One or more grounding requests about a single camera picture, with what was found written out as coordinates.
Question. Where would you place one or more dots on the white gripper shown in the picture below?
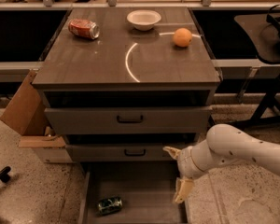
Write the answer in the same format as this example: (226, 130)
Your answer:
(185, 162)

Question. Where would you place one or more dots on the green soda can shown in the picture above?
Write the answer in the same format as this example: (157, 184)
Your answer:
(110, 205)

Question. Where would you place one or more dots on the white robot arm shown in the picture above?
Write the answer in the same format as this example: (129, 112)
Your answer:
(224, 145)

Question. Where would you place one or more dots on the bottom open grey drawer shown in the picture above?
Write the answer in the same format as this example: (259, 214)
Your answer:
(146, 189)

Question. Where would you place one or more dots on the top grey drawer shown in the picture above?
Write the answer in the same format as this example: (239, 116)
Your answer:
(104, 120)

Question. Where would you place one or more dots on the grey drawer cabinet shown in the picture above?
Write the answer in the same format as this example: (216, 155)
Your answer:
(124, 67)

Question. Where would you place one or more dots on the middle grey drawer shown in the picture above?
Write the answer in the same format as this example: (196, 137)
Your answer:
(115, 152)

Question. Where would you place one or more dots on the red soda can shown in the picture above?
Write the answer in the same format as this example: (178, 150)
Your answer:
(84, 28)

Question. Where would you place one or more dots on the orange fruit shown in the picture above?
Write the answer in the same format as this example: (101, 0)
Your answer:
(182, 37)

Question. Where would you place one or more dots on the white bowl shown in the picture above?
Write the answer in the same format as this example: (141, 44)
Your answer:
(143, 20)

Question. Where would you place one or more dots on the brown cardboard box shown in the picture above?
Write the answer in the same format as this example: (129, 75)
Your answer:
(25, 115)

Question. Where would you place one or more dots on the black side table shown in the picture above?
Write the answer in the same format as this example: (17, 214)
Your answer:
(264, 32)

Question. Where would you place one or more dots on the black chair leg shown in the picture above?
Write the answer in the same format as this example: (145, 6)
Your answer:
(4, 176)

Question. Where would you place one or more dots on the black middle drawer handle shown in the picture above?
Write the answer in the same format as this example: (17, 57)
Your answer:
(135, 153)

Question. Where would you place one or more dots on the black drawer handle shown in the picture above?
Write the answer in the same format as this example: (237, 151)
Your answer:
(134, 120)
(135, 153)

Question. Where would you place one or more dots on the black top drawer handle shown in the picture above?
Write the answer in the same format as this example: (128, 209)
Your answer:
(134, 120)

